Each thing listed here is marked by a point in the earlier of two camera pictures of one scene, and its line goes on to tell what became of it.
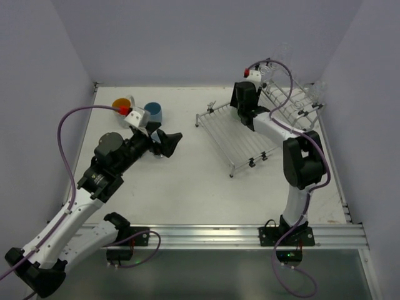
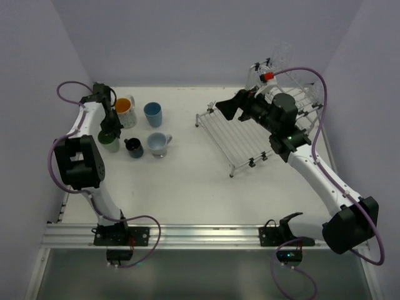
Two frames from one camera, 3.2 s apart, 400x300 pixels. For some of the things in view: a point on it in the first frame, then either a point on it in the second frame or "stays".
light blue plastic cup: [155, 110] stays
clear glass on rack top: [282, 58] stays
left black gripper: [155, 139] → [110, 125]
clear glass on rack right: [314, 92] stays
